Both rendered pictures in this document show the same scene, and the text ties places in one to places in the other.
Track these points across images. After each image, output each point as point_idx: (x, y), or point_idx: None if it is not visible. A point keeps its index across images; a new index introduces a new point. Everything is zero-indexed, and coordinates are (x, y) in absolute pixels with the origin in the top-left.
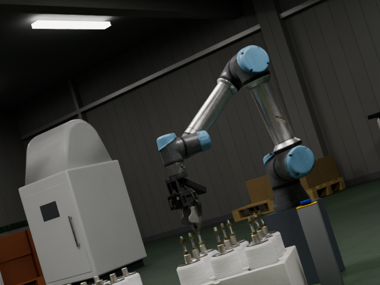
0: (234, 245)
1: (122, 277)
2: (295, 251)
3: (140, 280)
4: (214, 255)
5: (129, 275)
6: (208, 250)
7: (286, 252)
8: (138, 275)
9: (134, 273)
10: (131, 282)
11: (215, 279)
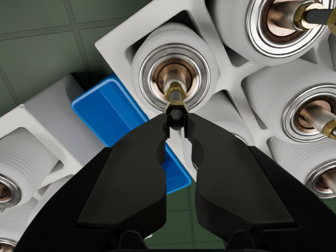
0: (330, 96)
1: (14, 205)
2: None
3: (30, 163)
4: (309, 187)
5: (22, 195)
6: (175, 56)
7: None
8: (25, 175)
9: (17, 185)
10: (37, 186)
11: (272, 158)
